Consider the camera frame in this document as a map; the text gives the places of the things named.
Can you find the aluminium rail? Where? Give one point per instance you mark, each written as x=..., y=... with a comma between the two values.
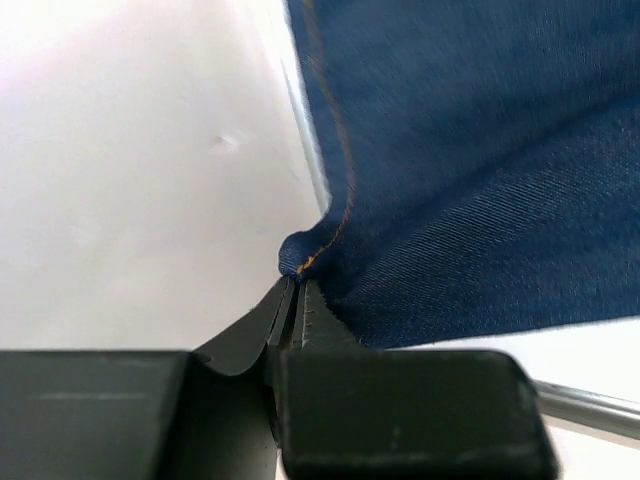
x=594, y=410

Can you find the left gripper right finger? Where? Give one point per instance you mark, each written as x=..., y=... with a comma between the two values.
x=345, y=411

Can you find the dark blue denim trousers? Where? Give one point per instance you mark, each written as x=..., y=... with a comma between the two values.
x=482, y=159

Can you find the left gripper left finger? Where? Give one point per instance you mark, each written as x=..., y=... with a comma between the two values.
x=125, y=414

